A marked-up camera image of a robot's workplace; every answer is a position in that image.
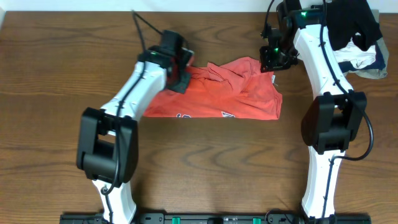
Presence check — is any red t-shirt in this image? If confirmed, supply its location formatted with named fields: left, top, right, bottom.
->
left=144, top=57, right=282, bottom=121

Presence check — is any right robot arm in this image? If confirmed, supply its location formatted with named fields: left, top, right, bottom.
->
left=259, top=1, right=371, bottom=223

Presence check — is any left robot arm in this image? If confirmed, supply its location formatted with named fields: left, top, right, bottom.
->
left=76, top=30, right=194, bottom=223

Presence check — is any navy garment on pile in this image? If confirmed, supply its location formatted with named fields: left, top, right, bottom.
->
left=333, top=41, right=386, bottom=73

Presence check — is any black garment on pile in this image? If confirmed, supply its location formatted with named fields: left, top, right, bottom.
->
left=326, top=0, right=382, bottom=51

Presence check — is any white garment on pile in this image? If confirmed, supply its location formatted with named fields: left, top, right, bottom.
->
left=333, top=39, right=376, bottom=68

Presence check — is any grey garment on pile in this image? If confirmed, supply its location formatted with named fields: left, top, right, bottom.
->
left=346, top=10, right=389, bottom=80

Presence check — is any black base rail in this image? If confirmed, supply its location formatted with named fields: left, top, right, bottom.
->
left=58, top=212, right=373, bottom=224

